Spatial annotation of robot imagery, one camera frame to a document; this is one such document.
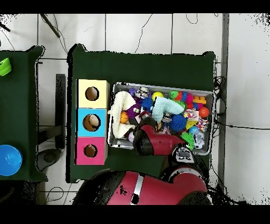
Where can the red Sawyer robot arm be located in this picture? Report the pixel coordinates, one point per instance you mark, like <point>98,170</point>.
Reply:
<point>160,143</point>

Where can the rainbow spiky caterpillar toy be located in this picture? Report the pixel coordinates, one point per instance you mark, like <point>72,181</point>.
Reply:
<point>186,98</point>

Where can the yellow ball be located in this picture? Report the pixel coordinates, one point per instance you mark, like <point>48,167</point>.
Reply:
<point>158,94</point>

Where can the purple spiky eyed toy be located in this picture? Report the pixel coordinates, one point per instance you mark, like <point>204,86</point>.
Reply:
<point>132,109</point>

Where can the black upright panel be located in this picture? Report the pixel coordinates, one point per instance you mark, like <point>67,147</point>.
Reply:
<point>60,105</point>

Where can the cream knit cloth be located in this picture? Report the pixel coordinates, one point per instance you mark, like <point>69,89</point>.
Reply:
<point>122,101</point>

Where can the blue bowl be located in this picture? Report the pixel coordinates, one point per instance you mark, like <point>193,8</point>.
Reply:
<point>10,160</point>

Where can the light blue knit cloth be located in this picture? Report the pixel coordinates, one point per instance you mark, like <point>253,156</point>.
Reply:
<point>166,105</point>

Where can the black tripod leg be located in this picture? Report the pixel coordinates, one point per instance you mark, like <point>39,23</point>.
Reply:
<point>50,25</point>
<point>5,27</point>

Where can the green covered side table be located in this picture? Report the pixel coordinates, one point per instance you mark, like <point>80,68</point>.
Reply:
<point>19,101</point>

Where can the wooden box with three holes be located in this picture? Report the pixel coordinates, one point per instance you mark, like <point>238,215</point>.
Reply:
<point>83,101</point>

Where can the red orange ball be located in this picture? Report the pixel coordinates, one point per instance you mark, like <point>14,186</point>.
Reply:
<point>204,112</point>

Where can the white printed ball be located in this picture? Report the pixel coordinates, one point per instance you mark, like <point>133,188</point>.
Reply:
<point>130,137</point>

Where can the green cup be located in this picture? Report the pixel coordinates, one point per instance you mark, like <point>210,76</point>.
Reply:
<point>4,67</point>

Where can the orange toy basketball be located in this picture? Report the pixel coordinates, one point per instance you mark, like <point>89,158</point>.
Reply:
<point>124,117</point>

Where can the grey round base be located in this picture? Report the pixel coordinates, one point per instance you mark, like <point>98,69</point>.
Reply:
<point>49,157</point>

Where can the green spiky eyed ball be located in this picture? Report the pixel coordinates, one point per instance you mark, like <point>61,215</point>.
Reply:
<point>188,139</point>

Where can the clear mesh bin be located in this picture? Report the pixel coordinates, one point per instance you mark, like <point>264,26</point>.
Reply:
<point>208,95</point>

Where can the dark green table cloth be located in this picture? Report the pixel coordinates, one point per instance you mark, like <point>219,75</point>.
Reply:
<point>143,67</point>

